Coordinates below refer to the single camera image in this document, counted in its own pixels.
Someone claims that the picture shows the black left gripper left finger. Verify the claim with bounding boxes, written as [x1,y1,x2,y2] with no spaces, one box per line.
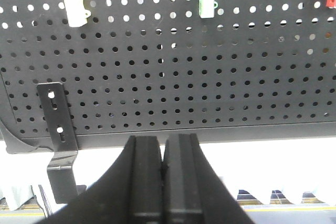
[41,136,163,223]

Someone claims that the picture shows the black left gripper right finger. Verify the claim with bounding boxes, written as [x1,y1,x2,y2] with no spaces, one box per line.
[163,134,253,224]

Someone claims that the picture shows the black left pegboard clamp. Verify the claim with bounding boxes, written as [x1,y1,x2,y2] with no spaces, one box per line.
[37,82,86,204]

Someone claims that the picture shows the black perforated pegboard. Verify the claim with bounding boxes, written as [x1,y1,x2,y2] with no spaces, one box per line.
[1,0,335,154]

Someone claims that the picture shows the black cables on desk leg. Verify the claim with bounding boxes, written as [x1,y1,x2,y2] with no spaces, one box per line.
[38,184,52,219]

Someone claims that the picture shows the cream yellow toggle switch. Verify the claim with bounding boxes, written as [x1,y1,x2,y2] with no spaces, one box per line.
[64,0,91,28]

